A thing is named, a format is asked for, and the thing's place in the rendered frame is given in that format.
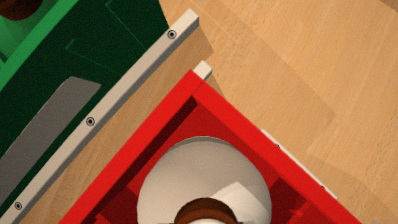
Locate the green crate with dividers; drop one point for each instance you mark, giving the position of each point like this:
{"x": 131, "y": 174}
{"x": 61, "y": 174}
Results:
{"x": 60, "y": 72}

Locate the red crate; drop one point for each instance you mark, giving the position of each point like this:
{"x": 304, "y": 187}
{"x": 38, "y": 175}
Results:
{"x": 194, "y": 108}

